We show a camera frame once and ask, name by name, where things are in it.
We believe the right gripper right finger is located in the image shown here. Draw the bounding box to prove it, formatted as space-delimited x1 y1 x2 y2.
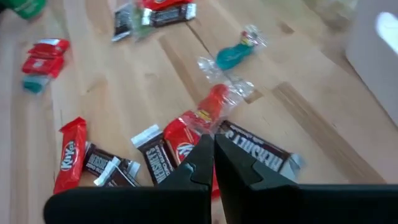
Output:
214 133 398 224

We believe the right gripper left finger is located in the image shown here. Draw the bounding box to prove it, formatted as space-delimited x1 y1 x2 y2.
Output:
43 133 215 224

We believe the red gummy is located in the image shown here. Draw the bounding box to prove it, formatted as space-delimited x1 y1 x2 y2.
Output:
179 82 256 135

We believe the green gummy in clear wrapper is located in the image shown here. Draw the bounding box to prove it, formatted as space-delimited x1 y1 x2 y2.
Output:
132 6 154 42

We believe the teal gummy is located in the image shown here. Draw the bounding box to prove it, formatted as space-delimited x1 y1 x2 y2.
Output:
197 24 269 82
21 73 53 95

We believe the brown Hershey's candy bar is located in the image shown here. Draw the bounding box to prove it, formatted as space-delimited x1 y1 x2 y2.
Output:
83 141 122 179
111 2 135 43
216 119 306 184
93 156 142 188
141 2 198 29
130 123 178 187

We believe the red KitKat candy bar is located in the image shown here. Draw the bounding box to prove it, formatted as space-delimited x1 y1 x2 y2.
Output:
162 117 221 200
52 116 88 195
139 0 194 12
27 38 71 60
21 55 66 79

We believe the green Sprite can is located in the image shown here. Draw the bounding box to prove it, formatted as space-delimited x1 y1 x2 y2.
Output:
0 0 48 21

